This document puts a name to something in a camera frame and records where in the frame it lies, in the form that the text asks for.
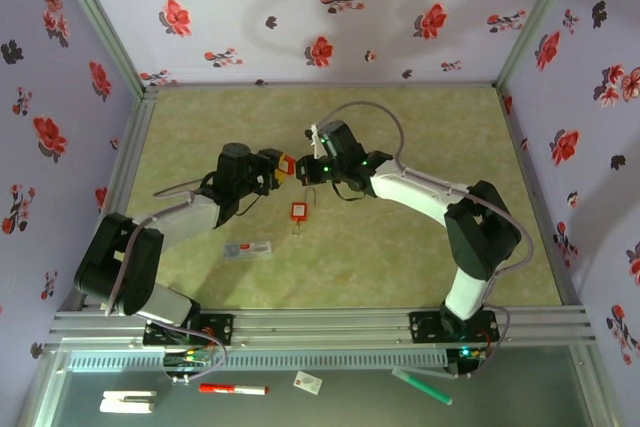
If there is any green marker pen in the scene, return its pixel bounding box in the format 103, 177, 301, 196
391, 368, 454, 407

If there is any white block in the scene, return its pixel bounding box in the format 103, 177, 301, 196
98, 389, 158, 415

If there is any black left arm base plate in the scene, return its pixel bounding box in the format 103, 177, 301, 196
143, 314, 235, 347

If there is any grey slotted cable duct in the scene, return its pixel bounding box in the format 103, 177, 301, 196
67, 349, 449, 373

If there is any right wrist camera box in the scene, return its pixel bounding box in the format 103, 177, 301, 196
304, 122, 324, 158

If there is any red padlock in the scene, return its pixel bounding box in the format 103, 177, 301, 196
289, 187, 319, 223

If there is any white card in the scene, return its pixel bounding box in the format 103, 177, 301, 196
293, 370, 324, 395

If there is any aluminium back rail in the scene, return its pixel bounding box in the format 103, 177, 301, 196
149, 79, 501, 91

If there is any aluminium side rail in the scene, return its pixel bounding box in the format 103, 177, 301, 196
54, 86, 160, 313
494, 86, 584, 307

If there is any red marker pen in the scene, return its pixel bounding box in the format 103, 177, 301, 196
198, 383, 270, 396

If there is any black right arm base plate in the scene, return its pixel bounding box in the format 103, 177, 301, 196
408, 310, 500, 346

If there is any clear plastic label bag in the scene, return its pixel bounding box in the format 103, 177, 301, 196
222, 240, 274, 261

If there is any aluminium corner post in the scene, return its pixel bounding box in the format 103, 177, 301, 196
47, 0, 159, 98
492, 0, 586, 91

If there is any grey right arm cable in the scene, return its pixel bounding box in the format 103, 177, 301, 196
317, 101, 534, 378

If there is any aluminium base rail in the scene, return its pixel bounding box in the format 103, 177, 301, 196
43, 306, 599, 352

